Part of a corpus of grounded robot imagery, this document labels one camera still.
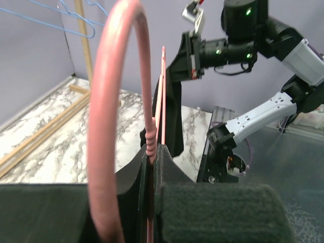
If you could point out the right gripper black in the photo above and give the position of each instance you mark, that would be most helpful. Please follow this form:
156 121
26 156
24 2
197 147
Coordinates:
186 64

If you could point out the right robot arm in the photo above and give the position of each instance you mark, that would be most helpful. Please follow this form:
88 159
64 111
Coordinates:
242 92

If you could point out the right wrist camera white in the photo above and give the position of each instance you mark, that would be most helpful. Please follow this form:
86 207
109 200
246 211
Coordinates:
195 15

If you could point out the light blue wire hanger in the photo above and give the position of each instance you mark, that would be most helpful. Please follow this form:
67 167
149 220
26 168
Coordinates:
88 33

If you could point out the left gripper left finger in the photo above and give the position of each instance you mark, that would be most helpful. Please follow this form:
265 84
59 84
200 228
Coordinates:
60 212

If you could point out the wooden clothes rack frame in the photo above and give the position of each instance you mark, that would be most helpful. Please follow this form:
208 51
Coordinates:
33 142

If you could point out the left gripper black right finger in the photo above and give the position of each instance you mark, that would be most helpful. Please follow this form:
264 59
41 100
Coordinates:
224 212

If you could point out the black t shirt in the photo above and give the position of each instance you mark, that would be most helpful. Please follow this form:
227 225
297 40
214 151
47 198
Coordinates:
174 133

